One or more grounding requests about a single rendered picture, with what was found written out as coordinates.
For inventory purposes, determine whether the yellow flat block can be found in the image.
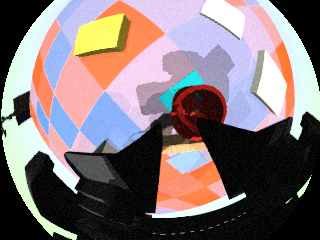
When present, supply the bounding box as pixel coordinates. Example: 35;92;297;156
73;13;129;57

